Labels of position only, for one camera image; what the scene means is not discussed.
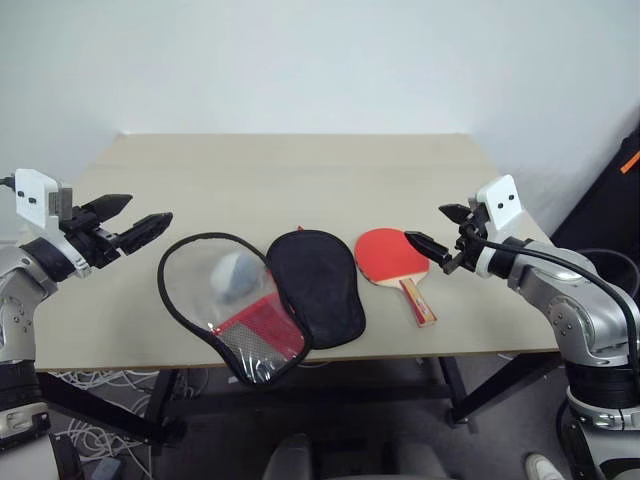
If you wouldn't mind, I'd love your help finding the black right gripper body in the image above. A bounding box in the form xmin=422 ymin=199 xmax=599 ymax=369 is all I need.
xmin=441 ymin=198 xmax=490 ymax=276

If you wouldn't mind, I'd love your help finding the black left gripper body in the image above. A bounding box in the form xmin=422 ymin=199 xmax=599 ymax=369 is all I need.
xmin=59 ymin=203 xmax=125 ymax=271

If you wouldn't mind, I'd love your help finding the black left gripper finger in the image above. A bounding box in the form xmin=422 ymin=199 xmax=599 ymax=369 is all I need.
xmin=119 ymin=211 xmax=175 ymax=254
xmin=87 ymin=193 xmax=134 ymax=222

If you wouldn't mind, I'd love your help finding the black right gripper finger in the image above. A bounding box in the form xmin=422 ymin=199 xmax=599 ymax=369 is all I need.
xmin=403 ymin=230 xmax=454 ymax=267
xmin=438 ymin=202 xmax=474 ymax=227

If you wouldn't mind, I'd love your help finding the red table tennis paddle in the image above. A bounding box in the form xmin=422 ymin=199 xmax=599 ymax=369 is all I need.
xmin=353 ymin=227 xmax=439 ymax=329

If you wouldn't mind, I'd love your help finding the white and blue plush toy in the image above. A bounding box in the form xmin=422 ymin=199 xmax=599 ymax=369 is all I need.
xmin=209 ymin=251 xmax=267 ymax=307

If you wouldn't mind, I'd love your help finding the black bag with orange tag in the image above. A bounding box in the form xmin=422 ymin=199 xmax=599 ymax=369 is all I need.
xmin=549 ymin=102 xmax=640 ymax=254

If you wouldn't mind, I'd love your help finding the black round bin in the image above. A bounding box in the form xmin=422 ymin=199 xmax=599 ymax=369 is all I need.
xmin=564 ymin=245 xmax=640 ymax=299

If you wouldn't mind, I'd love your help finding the dark grey floor box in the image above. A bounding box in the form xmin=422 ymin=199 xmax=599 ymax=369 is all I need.
xmin=92 ymin=457 xmax=122 ymax=480

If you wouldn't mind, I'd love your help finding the white shoe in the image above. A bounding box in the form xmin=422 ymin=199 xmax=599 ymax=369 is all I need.
xmin=524 ymin=452 xmax=567 ymax=480

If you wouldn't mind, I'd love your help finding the grey rounded shape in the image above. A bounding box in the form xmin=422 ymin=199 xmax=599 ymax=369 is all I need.
xmin=261 ymin=433 xmax=315 ymax=480

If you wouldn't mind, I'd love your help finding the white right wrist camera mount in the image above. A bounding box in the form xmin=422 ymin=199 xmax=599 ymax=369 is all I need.
xmin=469 ymin=174 xmax=524 ymax=277

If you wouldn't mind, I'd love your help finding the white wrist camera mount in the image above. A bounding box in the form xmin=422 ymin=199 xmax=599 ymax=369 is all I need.
xmin=13 ymin=168 xmax=94 ymax=279
xmin=469 ymin=174 xmax=524 ymax=277

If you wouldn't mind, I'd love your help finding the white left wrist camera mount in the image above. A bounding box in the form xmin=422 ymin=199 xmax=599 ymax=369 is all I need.
xmin=13 ymin=168 xmax=94 ymax=279

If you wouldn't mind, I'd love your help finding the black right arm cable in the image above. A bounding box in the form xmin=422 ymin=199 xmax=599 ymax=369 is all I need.
xmin=464 ymin=234 xmax=640 ymax=364

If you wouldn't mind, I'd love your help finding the black metal table frame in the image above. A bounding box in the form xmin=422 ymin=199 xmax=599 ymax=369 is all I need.
xmin=35 ymin=353 xmax=565 ymax=447

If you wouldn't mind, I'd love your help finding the white floor cable tangle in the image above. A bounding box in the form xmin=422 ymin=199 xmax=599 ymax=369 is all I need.
xmin=47 ymin=368 xmax=166 ymax=464

